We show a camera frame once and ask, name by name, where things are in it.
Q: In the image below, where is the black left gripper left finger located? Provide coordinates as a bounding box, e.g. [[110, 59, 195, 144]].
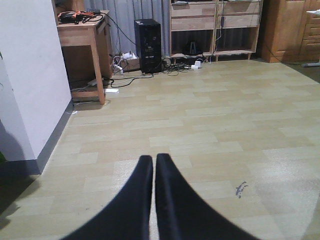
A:
[[63, 155, 153, 240]]

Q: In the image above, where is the light wooden shelf unit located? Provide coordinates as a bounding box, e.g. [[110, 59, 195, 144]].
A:
[[168, 0, 264, 60]]

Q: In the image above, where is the white power adapter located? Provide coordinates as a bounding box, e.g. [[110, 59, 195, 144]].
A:
[[190, 60, 202, 70]]

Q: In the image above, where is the black computer tower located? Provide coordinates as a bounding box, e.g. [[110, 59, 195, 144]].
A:
[[134, 18, 162, 74]]

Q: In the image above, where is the small wooden side table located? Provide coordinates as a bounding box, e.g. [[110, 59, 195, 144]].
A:
[[57, 10, 113, 105]]

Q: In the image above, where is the orange wooden cabinet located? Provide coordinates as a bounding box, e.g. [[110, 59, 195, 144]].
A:
[[258, 0, 320, 63]]

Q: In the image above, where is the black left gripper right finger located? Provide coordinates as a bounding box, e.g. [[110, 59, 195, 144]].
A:
[[155, 153, 256, 240]]

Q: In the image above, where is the black stand under shelf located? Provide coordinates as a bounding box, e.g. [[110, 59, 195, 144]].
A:
[[182, 40, 203, 56]]

